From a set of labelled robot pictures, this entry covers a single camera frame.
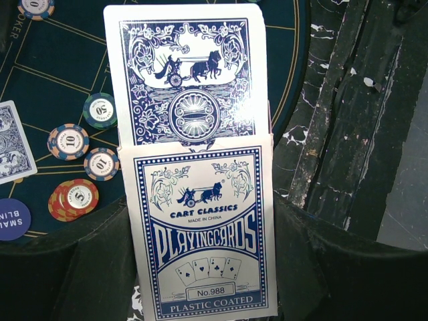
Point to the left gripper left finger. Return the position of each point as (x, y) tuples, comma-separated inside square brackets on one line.
[(86, 271)]

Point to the red yellow chips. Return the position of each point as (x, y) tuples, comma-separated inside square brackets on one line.
[(73, 199)]

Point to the purple small blind button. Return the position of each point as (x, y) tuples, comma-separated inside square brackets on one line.
[(15, 219)]

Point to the blue white chip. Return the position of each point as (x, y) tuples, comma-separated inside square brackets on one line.
[(36, 10), (101, 164)]

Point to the dealt blue playing card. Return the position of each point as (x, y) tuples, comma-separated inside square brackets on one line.
[(17, 160)]

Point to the blue white chips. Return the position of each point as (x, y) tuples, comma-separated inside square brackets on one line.
[(68, 142)]

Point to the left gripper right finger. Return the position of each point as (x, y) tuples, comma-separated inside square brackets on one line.
[(327, 273)]

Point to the round blue poker mat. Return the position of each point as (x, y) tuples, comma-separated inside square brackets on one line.
[(50, 67)]

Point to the green chip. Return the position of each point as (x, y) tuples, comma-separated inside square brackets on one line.
[(99, 111)]

